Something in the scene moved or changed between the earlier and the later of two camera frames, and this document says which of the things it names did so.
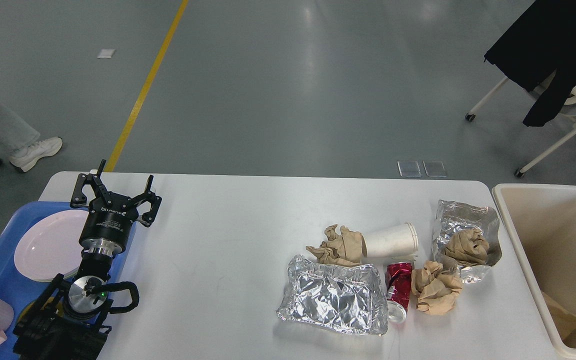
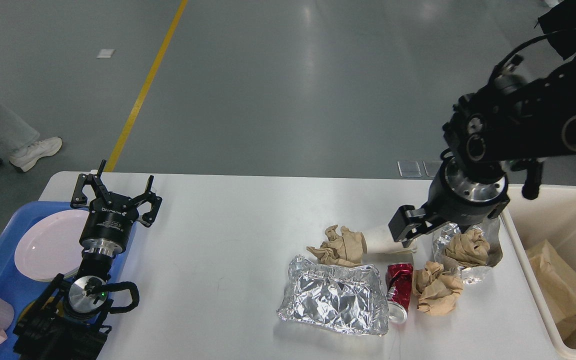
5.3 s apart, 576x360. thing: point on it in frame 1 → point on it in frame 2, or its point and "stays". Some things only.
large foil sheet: (347, 298) stays
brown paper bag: (565, 323) → (552, 273)
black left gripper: (107, 226) stays
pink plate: (51, 245) stays
